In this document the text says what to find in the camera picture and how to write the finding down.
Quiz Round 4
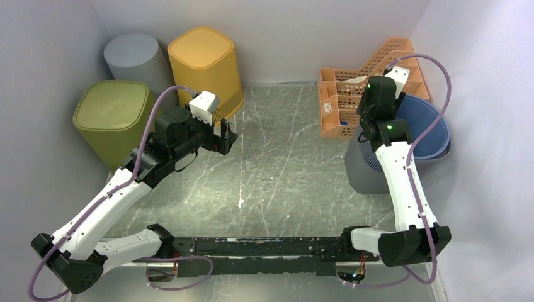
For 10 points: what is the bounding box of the light grey plastic bin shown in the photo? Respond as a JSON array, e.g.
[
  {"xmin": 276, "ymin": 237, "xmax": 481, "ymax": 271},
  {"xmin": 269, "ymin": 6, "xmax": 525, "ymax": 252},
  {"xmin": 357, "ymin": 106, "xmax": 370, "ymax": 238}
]
[{"xmin": 103, "ymin": 32, "xmax": 174, "ymax": 97}]

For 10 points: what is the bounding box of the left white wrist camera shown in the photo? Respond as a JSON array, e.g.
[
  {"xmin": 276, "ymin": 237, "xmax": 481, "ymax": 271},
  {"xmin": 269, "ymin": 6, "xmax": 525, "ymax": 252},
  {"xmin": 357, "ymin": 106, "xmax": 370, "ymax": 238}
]
[{"xmin": 188, "ymin": 91, "xmax": 220, "ymax": 125}]

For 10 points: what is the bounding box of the orange mesh file organizer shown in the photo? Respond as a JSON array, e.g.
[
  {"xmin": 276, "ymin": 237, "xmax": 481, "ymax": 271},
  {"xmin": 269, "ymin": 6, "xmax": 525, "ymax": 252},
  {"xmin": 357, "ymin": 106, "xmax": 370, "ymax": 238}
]
[{"xmin": 317, "ymin": 37, "xmax": 414, "ymax": 139}]

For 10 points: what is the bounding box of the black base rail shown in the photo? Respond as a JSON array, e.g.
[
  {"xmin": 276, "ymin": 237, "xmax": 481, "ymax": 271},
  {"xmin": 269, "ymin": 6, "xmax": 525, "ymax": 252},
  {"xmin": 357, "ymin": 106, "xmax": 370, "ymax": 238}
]
[{"xmin": 149, "ymin": 235, "xmax": 379, "ymax": 278}]

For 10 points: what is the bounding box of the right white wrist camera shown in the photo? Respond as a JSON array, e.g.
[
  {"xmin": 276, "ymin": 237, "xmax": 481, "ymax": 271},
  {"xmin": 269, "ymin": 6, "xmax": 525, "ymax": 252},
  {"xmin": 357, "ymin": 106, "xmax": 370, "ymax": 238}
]
[{"xmin": 383, "ymin": 66, "xmax": 411, "ymax": 99}]

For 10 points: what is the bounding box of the blue plastic bin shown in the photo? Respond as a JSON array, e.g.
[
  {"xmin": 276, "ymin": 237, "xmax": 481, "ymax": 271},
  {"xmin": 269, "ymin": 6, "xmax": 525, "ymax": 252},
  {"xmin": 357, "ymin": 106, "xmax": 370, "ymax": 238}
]
[{"xmin": 396, "ymin": 94, "xmax": 450, "ymax": 160}]

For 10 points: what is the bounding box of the olive green mesh bin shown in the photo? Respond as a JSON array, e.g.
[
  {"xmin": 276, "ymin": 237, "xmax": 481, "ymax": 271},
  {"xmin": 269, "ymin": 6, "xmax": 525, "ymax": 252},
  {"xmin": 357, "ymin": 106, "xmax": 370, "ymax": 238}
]
[{"xmin": 72, "ymin": 80, "xmax": 156, "ymax": 173}]

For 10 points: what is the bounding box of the aluminium frame rail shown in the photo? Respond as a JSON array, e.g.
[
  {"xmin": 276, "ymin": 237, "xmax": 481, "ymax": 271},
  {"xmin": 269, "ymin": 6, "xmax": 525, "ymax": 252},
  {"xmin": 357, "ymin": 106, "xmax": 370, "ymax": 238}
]
[{"xmin": 48, "ymin": 233, "xmax": 450, "ymax": 294}]

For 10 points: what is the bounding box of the yellow mesh bin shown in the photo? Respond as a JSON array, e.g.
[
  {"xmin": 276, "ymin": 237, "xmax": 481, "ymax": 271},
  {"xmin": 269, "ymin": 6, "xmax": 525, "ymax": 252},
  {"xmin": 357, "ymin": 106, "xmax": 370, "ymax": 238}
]
[{"xmin": 167, "ymin": 26, "xmax": 244, "ymax": 125}]

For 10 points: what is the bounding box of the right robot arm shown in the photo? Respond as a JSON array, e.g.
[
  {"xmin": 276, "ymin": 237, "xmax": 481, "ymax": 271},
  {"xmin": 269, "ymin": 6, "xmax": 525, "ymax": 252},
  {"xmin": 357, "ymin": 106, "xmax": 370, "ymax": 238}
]
[{"xmin": 339, "ymin": 75, "xmax": 452, "ymax": 267}]

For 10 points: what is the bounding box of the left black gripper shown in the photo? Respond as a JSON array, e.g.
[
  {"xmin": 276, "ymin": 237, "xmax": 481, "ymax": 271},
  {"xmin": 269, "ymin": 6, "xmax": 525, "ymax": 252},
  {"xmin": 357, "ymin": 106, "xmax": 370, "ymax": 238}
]
[{"xmin": 172, "ymin": 103, "xmax": 239, "ymax": 161}]

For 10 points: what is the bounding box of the dark grey mesh bin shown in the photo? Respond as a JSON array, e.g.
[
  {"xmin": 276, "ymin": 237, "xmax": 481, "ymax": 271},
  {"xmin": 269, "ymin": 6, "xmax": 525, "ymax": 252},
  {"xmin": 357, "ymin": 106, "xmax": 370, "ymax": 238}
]
[{"xmin": 344, "ymin": 126, "xmax": 452, "ymax": 194}]

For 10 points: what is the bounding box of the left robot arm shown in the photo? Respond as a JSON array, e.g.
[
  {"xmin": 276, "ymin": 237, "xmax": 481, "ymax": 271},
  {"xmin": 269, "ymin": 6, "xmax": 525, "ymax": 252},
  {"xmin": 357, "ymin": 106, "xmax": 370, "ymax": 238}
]
[{"xmin": 31, "ymin": 106, "xmax": 238, "ymax": 294}]

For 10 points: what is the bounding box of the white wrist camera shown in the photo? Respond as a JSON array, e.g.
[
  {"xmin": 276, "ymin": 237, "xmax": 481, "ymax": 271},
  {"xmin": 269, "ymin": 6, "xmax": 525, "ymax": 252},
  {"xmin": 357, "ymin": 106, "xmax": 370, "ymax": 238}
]
[
  {"xmin": 383, "ymin": 66, "xmax": 411, "ymax": 99},
  {"xmin": 188, "ymin": 91, "xmax": 220, "ymax": 125}
]

